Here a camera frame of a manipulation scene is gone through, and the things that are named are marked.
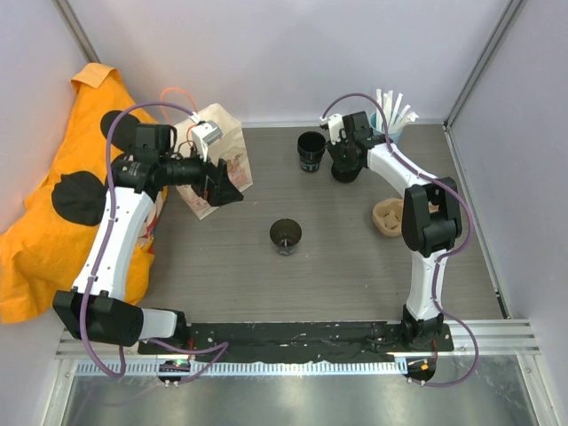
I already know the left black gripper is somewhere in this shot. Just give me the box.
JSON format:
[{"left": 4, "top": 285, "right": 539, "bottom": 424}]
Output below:
[{"left": 160, "top": 139, "right": 243, "bottom": 206}]

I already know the white paper takeout bag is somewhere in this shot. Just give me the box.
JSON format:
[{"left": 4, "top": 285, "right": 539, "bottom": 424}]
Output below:
[{"left": 160, "top": 87, "right": 253, "bottom": 192}]

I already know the dark coffee cup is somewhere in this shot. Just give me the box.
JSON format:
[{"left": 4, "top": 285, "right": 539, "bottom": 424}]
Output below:
[{"left": 269, "top": 218, "right": 303, "bottom": 256}]

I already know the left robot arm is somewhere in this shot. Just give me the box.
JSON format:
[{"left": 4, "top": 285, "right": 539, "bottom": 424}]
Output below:
[{"left": 52, "top": 121, "right": 243, "bottom": 354}]

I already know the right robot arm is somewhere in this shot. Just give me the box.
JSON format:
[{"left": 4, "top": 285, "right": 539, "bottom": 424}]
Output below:
[{"left": 320, "top": 112, "right": 462, "bottom": 351}]

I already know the lidded black coffee cup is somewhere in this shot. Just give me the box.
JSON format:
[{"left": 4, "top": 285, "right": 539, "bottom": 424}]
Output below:
[{"left": 331, "top": 160, "right": 362, "bottom": 184}]

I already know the light blue straw holder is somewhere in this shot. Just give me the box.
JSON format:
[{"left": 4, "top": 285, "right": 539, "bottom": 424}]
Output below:
[{"left": 369, "top": 112, "right": 402, "bottom": 145}]

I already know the bottom pulp cup carrier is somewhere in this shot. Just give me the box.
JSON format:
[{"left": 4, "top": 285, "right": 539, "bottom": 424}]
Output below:
[{"left": 372, "top": 198, "right": 403, "bottom": 238}]

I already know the orange mickey mouse bag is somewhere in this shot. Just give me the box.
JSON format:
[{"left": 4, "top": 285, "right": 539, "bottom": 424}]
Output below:
[{"left": 0, "top": 62, "right": 170, "bottom": 325}]

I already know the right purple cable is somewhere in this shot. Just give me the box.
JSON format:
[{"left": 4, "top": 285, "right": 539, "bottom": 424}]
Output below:
[{"left": 321, "top": 92, "right": 479, "bottom": 388}]

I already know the purple cable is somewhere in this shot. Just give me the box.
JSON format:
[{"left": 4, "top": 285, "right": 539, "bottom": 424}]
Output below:
[
  {"left": 79, "top": 101, "right": 201, "bottom": 378},
  {"left": 321, "top": 92, "right": 479, "bottom": 388}
]

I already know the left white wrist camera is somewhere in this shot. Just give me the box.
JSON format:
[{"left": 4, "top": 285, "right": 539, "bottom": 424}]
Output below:
[{"left": 188, "top": 121, "right": 223, "bottom": 162}]

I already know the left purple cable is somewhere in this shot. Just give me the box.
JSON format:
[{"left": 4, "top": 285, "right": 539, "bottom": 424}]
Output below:
[{"left": 79, "top": 101, "right": 201, "bottom": 378}]

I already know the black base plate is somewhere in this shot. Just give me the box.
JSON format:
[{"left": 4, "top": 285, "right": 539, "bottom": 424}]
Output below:
[{"left": 166, "top": 321, "right": 454, "bottom": 364}]

